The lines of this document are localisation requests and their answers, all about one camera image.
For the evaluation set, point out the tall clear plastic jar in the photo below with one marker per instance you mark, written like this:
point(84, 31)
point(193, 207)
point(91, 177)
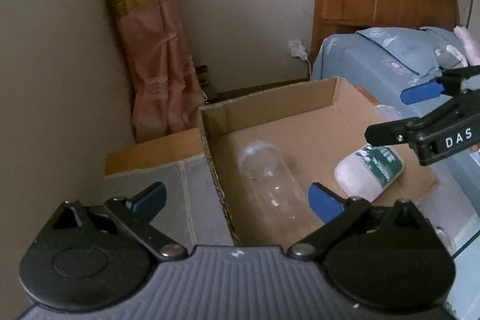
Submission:
point(276, 193)

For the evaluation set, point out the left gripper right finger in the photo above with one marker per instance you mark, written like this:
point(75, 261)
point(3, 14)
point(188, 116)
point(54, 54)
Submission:
point(342, 218)

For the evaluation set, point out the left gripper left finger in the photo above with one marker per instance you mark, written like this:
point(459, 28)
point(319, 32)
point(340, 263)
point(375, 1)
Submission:
point(132, 216)

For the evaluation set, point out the white green medical container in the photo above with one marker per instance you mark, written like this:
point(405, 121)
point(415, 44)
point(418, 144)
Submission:
point(368, 171)

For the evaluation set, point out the pink folded cloth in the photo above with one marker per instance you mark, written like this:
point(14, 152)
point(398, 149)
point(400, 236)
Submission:
point(471, 45)

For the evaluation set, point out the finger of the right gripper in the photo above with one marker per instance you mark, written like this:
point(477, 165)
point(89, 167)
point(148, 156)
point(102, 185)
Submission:
point(397, 132)
point(451, 83)

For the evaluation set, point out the pink patterned curtain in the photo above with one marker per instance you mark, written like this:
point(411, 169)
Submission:
point(167, 93)

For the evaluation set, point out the open cardboard box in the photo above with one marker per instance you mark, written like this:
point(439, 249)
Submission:
point(313, 125)

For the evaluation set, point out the blue floral pillow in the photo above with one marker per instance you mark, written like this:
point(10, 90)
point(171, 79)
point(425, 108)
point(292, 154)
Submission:
point(414, 48)

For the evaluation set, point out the blue floral bed sheet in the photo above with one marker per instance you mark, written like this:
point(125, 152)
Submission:
point(365, 64)

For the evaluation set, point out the grey plush toy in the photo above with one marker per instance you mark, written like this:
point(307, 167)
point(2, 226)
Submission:
point(448, 57)

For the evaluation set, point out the white wall charger plug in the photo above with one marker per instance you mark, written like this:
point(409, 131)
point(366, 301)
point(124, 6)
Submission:
point(298, 50)

